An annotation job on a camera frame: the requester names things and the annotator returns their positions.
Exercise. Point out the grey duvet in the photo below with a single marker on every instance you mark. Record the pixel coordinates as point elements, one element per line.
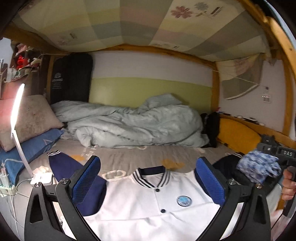
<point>138,122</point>

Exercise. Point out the white desk lamp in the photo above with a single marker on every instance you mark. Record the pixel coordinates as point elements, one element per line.
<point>44,178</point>

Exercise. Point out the white power strip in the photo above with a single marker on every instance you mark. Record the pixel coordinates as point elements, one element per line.
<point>7,184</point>

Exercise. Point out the yellow cushion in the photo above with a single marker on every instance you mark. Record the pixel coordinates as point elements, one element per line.
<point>238,136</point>

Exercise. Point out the pink printed cloth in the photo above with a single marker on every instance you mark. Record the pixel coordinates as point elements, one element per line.
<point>278,224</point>

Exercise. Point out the black hanging garment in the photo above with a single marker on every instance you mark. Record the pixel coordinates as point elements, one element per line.
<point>69,78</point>

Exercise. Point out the black bag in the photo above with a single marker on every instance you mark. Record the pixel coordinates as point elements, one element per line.
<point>211,127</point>

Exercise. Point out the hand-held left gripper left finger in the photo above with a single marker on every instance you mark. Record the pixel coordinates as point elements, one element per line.
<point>85,183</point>

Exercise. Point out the white wall socket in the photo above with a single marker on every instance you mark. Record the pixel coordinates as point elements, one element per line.
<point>267,98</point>

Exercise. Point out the blue plaid shirt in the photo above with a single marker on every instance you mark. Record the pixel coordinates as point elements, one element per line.
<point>259,164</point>

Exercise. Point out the pastel patchwork canopy cloth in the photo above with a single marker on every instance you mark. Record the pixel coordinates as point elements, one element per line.
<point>138,20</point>

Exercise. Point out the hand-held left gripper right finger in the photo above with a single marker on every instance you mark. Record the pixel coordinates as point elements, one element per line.
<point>210,183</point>

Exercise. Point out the person's right hand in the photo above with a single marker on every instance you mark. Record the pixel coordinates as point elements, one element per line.
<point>288,185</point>

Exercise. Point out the blue pillow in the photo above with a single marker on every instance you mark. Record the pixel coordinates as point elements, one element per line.
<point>37,148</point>

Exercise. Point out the wooden bed frame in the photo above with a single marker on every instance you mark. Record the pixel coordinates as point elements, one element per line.
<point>161,49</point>

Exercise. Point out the beige pillow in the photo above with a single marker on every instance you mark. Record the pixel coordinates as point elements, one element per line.
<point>32,120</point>

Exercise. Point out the cluttered hanging organizer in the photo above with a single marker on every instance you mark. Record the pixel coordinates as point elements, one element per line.
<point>23,62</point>

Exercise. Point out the white navy varsity jacket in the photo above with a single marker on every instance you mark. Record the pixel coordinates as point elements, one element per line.
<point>138,208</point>

